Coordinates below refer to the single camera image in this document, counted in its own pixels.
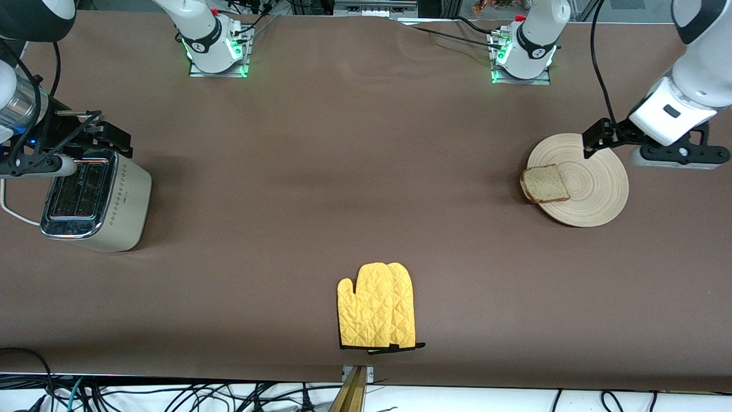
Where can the brass coloured strip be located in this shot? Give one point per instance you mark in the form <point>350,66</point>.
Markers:
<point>350,395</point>

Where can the aluminium frame piece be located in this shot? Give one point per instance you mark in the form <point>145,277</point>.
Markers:
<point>374,7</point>

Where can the brown table cover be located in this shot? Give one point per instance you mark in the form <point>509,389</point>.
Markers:
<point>286,114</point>

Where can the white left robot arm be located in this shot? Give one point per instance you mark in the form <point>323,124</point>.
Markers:
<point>697,80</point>

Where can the yellow quilted oven mitt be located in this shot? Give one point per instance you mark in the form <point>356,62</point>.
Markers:
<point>366,309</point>
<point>405,309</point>

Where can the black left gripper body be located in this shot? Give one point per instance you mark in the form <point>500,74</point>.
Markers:
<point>620,131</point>

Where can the round wooden plate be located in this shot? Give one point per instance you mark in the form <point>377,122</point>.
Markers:
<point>595,189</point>

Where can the small metal bracket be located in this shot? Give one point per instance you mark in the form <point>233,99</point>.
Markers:
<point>370,373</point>

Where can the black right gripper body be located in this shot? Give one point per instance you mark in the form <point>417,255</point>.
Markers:
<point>58,136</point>

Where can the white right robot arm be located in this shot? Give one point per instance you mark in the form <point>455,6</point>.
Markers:
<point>200,34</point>

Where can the brown bread slice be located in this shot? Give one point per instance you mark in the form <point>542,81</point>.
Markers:
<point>546,184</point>

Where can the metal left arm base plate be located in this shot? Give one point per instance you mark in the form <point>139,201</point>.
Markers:
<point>543,80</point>

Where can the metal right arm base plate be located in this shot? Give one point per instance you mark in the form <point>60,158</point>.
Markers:
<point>240,71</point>

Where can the cream and chrome toaster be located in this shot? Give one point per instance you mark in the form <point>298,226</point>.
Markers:
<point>123,206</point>

